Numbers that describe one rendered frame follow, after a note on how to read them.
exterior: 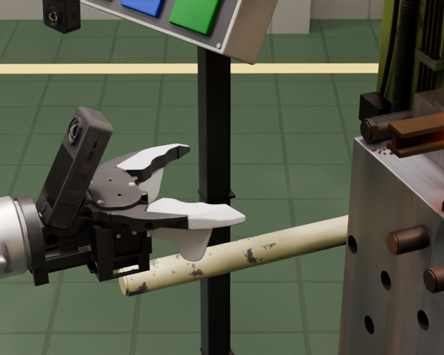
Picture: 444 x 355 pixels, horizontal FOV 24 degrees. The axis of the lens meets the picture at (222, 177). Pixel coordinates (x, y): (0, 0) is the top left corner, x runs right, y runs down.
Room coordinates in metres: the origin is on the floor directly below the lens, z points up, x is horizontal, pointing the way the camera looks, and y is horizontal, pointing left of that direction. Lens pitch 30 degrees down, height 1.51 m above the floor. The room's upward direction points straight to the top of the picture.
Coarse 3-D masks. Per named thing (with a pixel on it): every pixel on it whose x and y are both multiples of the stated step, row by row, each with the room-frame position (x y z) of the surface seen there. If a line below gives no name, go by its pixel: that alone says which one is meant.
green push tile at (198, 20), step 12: (180, 0) 1.37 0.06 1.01; (192, 0) 1.36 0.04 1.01; (204, 0) 1.34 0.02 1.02; (216, 0) 1.33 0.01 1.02; (180, 12) 1.36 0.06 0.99; (192, 12) 1.34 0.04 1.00; (204, 12) 1.33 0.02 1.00; (216, 12) 1.33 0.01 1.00; (180, 24) 1.35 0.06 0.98; (192, 24) 1.33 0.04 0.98; (204, 24) 1.32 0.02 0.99
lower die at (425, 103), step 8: (416, 96) 1.12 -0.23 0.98; (424, 96) 1.11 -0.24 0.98; (432, 96) 1.11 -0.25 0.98; (440, 96) 1.11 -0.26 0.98; (416, 104) 1.12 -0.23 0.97; (424, 104) 1.10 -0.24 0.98; (432, 104) 1.09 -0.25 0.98; (440, 104) 1.07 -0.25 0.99; (416, 112) 1.12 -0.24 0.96; (424, 112) 1.10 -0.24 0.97; (432, 112) 1.08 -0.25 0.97; (440, 112) 1.07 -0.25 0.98; (432, 152) 1.08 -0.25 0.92; (440, 152) 1.06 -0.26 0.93; (440, 160) 1.06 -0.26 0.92
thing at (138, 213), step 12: (120, 216) 0.81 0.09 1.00; (132, 216) 0.80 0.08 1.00; (144, 216) 0.80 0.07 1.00; (156, 216) 0.80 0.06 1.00; (168, 216) 0.80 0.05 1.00; (180, 216) 0.80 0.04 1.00; (132, 228) 0.80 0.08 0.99; (144, 228) 0.80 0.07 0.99; (156, 228) 0.80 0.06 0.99; (180, 228) 0.81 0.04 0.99
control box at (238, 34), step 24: (96, 0) 1.47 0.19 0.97; (120, 0) 1.44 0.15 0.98; (168, 0) 1.39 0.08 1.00; (240, 0) 1.32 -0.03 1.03; (264, 0) 1.35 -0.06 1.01; (144, 24) 1.39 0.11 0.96; (168, 24) 1.37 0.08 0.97; (216, 24) 1.32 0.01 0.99; (240, 24) 1.32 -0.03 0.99; (264, 24) 1.35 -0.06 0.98; (216, 48) 1.30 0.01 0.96; (240, 48) 1.32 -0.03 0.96
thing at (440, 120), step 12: (408, 120) 0.99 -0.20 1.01; (420, 120) 0.99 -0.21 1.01; (432, 120) 0.99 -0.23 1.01; (396, 132) 0.97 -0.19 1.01; (408, 132) 0.96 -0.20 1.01; (420, 132) 0.96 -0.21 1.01; (432, 132) 0.98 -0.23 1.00; (396, 144) 0.96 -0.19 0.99; (408, 144) 0.97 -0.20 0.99; (420, 144) 0.97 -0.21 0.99; (432, 144) 0.98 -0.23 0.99
